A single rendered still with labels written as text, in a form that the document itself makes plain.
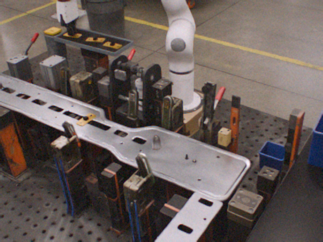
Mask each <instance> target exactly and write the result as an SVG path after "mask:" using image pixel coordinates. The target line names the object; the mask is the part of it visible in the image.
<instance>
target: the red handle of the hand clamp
mask: <svg viewBox="0 0 323 242"><path fill-rule="evenodd" d="M225 90H226V89H225V87H221V88H220V89H219V91H218V93H217V95H216V97H215V103H214V112H215V110H216V108H217V106H218V104H219V102H220V101H221V99H222V98H223V95H224V93H225ZM208 120H209V118H208V117H206V119H205V121H204V125H206V126H207V125H208Z"/></svg>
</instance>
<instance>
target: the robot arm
mask: <svg viewBox="0 0 323 242"><path fill-rule="evenodd" d="M161 2H162V4H163V7H164V9H165V11H166V13H167V15H168V23H169V29H168V33H167V37H166V52H167V55H168V77H169V81H171V82H173V83H174V84H173V85H172V95H171V97H176V98H179V99H182V100H183V111H188V110H192V109H195V108H196V107H198V106H199V104H200V102H201V99H200V96H199V95H198V94H197V93H195V92H193V90H194V56H193V40H194V34H195V30H196V26H195V23H194V20H193V17H192V14H191V11H190V9H189V7H188V5H187V3H186V1H185V0H161ZM57 14H58V22H60V23H61V26H63V27H66V28H67V33H68V35H69V36H74V33H75V35H76V34H77V28H76V25H77V20H78V18H79V12H78V6H77V3H76V0H58V1H57Z"/></svg>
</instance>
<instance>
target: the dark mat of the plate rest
mask: <svg viewBox="0 0 323 242"><path fill-rule="evenodd" d="M66 33H67V32H66ZM66 33H64V34H62V35H59V36H58V38H61V39H65V40H68V41H72V42H75V43H79V44H83V45H88V46H91V47H96V48H99V49H102V50H106V51H110V52H116V51H118V50H120V49H121V48H123V47H124V46H125V45H127V44H129V43H131V42H129V41H125V40H121V39H116V38H113V37H109V36H105V35H101V34H95V33H91V32H87V31H83V30H80V29H77V34H80V35H81V36H80V37H79V38H75V37H68V36H64V35H65V34H66ZM89 37H97V38H105V41H104V42H102V43H98V42H88V41H86V39H87V38H89ZM107 42H110V43H115V44H121V45H122V47H120V48H119V49H115V48H111V47H106V46H103V44H105V43H107Z"/></svg>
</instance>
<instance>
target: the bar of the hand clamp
mask: <svg viewBox="0 0 323 242"><path fill-rule="evenodd" d="M202 92H203V100H202V119H201V127H202V128H203V127H204V126H205V125H204V121H205V119H206V117H208V118H209V120H208V130H210V129H209V126H210V123H211V122H212V121H213V114H214V103H215V93H216V83H214V82H210V81H207V82H205V83H204V86H203V87H202Z"/></svg>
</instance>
